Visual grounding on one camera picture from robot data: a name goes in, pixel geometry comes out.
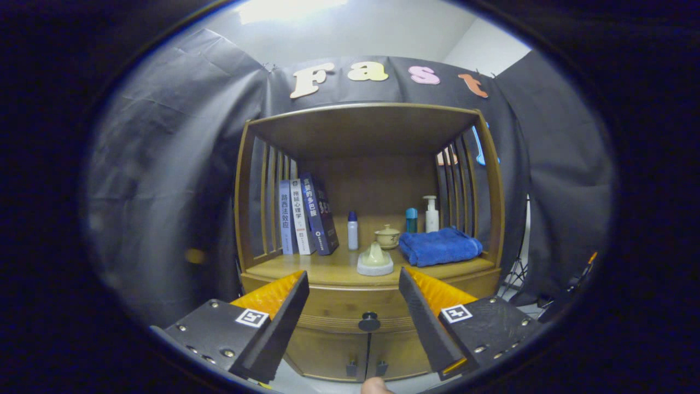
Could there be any black device orange tip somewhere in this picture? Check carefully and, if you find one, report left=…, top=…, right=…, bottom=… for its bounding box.
left=539, top=252, right=598, bottom=323

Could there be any white book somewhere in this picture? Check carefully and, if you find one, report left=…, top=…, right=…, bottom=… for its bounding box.
left=290, top=178, right=317, bottom=256

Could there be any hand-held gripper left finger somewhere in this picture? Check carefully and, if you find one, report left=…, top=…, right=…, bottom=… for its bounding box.
left=150, top=270, right=310, bottom=384

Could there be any wooden drawer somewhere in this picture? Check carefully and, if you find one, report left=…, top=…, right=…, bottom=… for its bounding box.
left=241, top=268, right=501, bottom=333

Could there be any light blue book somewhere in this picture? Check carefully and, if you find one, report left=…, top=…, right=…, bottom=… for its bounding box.
left=279, top=179, right=299, bottom=256

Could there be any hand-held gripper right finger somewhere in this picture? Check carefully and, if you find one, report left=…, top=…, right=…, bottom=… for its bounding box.
left=399, top=267, right=545, bottom=381

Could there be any dark blue book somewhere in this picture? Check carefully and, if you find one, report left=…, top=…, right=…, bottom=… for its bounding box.
left=299, top=172, right=340, bottom=256

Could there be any wooden cabinet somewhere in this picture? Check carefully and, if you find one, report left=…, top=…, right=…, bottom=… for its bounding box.
left=234, top=102, right=505, bottom=383

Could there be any wooden cabinet door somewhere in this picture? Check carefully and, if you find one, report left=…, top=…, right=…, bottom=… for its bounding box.
left=365, top=328, right=438, bottom=381
left=284, top=327, right=370, bottom=382

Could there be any pale green citrus juicer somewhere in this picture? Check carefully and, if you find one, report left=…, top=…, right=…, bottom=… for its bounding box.
left=357, top=241, right=394, bottom=276

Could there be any wooden countertop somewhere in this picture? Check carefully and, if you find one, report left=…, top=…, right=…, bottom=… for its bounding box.
left=243, top=215, right=495, bottom=287

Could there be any blue folded towel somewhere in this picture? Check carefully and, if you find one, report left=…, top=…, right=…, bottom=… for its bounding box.
left=398, top=227, right=484, bottom=268

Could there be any black tripod stand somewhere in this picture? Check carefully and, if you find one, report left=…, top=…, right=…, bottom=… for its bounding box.
left=500, top=194, right=530, bottom=299

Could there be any white pump bottle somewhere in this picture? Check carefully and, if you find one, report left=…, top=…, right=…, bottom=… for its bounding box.
left=422, top=195, right=440, bottom=233

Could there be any beige lidded teacup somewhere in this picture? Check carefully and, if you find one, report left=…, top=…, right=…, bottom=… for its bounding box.
left=374, top=224, right=401, bottom=250

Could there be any black backdrop cloth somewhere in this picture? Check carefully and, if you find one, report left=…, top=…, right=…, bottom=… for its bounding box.
left=82, top=28, right=616, bottom=328

